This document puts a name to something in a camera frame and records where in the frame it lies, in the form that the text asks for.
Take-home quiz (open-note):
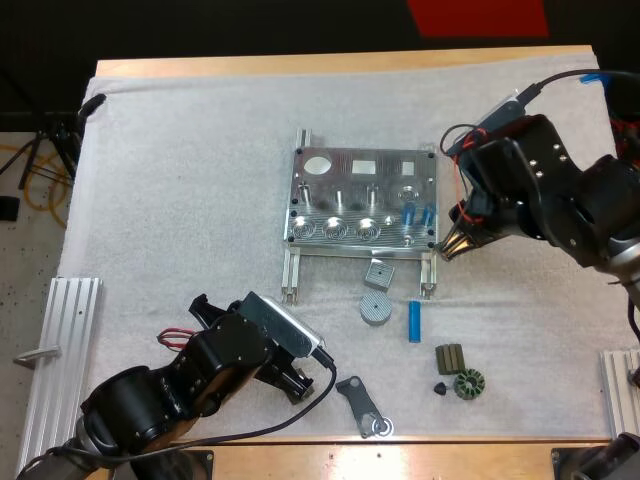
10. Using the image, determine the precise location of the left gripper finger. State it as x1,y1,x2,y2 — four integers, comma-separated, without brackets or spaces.
188,293,224,329
269,355,316,405

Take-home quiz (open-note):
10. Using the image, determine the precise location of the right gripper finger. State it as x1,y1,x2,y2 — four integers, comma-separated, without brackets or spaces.
433,222,482,263

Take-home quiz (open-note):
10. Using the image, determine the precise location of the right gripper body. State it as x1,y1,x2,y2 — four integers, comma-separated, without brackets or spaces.
448,113,585,249

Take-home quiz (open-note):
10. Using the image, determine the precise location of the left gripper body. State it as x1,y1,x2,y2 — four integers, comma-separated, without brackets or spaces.
192,298,301,396

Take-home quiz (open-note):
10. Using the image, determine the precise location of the grey ribbed square block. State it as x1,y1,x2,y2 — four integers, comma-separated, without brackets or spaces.
363,258,396,291

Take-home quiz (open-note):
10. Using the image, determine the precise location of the bright blue cylinder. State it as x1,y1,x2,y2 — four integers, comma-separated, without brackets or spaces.
407,299,424,344

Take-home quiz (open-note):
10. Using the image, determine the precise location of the grey ribbed disc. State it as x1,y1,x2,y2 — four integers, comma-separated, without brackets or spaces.
358,291,393,328

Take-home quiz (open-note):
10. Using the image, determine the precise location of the dark ribbed drum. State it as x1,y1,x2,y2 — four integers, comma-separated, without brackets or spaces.
434,343,464,376

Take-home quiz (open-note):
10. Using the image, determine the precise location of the black camera cable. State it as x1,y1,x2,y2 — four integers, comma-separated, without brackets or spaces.
516,69,640,105
17,346,339,480

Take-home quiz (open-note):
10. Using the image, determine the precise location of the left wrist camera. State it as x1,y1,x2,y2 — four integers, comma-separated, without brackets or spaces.
238,291,327,359

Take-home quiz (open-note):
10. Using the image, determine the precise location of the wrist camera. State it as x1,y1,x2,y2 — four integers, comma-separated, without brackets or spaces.
238,291,327,359
447,93,532,155

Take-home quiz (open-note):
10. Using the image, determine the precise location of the flat black bracket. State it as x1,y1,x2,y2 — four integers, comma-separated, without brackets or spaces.
335,375,387,440

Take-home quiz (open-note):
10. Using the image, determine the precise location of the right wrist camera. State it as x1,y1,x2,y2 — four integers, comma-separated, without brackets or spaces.
447,93,532,155

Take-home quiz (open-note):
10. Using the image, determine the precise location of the metal plate on aluminium frame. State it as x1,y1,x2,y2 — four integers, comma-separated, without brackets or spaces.
278,128,442,307

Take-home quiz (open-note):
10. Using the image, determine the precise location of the dark green ribbed ring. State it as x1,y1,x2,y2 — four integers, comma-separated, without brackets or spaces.
453,367,488,401

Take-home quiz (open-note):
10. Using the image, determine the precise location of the ribbed aluminium rail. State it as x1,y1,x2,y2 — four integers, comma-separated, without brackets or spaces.
18,275,105,467
598,348,640,442

